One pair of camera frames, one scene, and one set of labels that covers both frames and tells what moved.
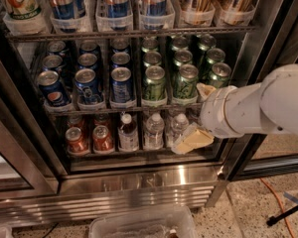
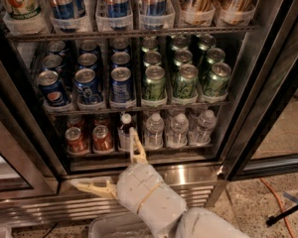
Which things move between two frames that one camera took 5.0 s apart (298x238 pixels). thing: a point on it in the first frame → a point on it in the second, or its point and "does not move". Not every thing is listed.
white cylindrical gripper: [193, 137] → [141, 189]
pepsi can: [56, 48] does not move
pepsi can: [120, 45] does not move
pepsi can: [53, 87] does not move
